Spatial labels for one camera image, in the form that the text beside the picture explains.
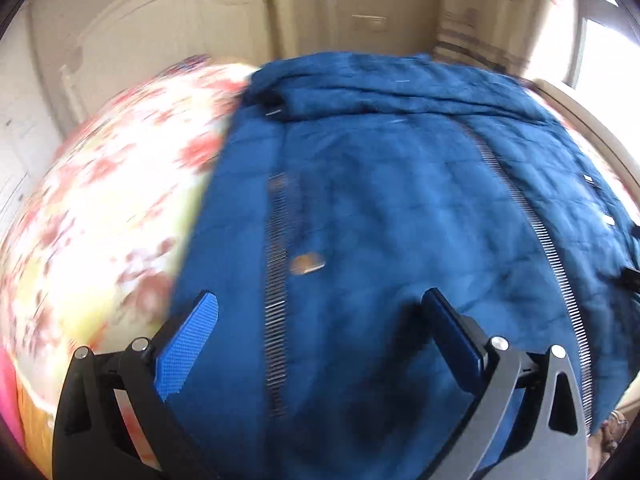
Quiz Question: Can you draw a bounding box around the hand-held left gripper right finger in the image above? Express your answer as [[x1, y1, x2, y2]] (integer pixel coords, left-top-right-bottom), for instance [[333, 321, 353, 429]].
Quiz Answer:
[[421, 287, 593, 480]]

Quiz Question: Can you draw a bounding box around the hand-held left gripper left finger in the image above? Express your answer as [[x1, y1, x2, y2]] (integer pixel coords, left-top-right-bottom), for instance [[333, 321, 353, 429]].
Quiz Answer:
[[52, 290, 221, 480]]

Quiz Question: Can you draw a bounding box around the blue puffer jacket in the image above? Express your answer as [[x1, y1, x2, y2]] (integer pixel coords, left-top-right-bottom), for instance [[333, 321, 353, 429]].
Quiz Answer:
[[172, 52, 640, 466]]

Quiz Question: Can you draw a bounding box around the floral bed quilt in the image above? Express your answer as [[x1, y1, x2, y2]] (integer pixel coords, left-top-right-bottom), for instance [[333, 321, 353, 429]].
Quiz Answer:
[[0, 57, 253, 480]]

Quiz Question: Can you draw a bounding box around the beige window sill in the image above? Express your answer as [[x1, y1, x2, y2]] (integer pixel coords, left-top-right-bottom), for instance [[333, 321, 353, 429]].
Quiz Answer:
[[532, 77, 640, 191]]

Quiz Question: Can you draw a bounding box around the yellow bed sheet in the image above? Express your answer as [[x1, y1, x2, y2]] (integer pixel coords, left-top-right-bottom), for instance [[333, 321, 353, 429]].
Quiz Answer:
[[14, 372, 63, 478]]

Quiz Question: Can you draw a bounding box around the pink cloth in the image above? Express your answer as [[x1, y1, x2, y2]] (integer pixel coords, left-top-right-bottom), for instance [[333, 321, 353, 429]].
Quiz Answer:
[[0, 347, 27, 453]]

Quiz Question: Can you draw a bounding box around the dark framed window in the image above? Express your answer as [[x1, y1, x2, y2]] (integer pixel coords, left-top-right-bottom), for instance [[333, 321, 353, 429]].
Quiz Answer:
[[565, 0, 640, 103]]

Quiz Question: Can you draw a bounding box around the sailboat print curtain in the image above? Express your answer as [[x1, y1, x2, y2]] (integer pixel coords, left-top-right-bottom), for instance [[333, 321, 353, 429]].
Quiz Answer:
[[432, 0, 581, 73]]

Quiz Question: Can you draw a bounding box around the white wooden headboard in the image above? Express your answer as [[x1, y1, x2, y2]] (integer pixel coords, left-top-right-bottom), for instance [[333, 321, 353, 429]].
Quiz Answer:
[[30, 0, 293, 111]]

